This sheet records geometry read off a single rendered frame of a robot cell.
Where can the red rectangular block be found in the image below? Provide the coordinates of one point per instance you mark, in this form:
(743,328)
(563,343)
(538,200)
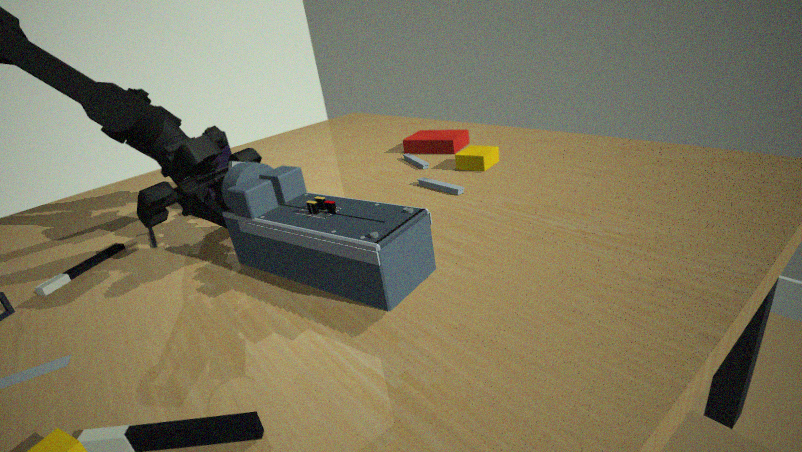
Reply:
(436,141)

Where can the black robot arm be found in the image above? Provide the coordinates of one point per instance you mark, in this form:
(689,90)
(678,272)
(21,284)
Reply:
(123,115)

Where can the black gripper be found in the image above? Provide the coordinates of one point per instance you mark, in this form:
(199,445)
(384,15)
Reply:
(193,193)

